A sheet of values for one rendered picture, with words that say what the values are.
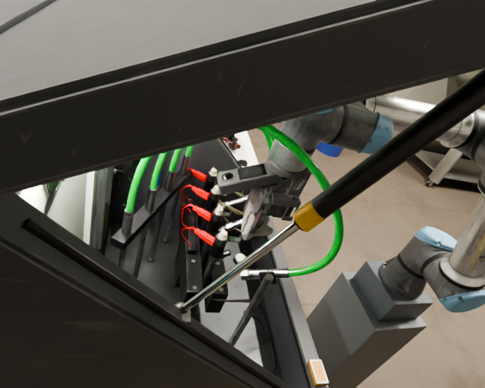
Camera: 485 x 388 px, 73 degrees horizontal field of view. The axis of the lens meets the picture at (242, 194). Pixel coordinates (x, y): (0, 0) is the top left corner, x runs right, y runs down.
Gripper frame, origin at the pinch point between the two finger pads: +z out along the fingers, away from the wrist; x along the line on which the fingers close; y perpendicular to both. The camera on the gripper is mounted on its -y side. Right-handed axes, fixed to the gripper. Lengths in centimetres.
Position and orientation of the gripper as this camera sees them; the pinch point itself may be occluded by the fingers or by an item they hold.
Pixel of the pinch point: (242, 234)
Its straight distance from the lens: 73.0
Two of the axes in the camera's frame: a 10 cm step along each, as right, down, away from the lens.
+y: 9.4, 1.5, 3.1
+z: -3.1, 7.7, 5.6
